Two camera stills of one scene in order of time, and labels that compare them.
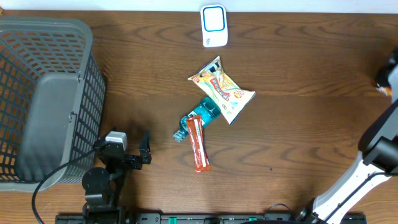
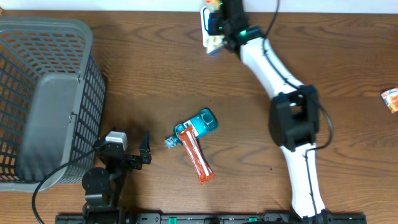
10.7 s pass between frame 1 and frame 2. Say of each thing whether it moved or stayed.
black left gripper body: stayed
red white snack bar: moved
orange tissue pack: moved
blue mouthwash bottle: moved
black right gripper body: moved
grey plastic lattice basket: stayed
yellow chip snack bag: moved
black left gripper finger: stayed
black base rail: stayed
